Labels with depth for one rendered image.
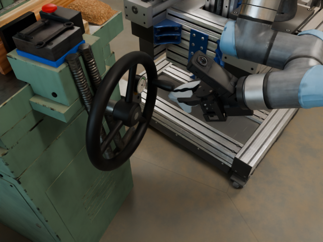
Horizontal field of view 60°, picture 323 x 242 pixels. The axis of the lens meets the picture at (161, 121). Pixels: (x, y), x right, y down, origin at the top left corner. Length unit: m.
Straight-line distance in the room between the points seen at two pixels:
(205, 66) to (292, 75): 0.16
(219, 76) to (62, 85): 0.32
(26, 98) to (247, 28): 0.49
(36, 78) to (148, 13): 0.70
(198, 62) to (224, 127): 0.91
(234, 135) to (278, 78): 0.90
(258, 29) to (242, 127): 0.91
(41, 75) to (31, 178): 0.29
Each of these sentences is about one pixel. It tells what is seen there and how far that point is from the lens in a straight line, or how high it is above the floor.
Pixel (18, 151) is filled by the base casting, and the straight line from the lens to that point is 0.70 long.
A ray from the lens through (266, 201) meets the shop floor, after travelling 1.52.
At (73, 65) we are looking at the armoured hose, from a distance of 0.57.
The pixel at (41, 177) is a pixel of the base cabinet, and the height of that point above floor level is 0.64.
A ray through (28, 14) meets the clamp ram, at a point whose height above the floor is 1.00.
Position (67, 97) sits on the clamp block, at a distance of 0.60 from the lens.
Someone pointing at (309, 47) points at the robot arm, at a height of 0.98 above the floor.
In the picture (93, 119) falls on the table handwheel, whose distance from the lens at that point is 0.54.
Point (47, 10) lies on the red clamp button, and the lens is 0.64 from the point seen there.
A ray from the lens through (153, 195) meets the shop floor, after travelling 1.45.
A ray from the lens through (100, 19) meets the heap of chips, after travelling 0.83.
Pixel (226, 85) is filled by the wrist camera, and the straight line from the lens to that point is 0.60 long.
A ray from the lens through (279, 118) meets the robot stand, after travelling 1.57.
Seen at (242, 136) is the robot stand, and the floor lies 0.21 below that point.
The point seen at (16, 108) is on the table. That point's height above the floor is 0.87.
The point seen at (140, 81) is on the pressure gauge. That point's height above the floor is 0.68.
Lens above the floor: 1.28
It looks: 47 degrees down
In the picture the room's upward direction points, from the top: straight up
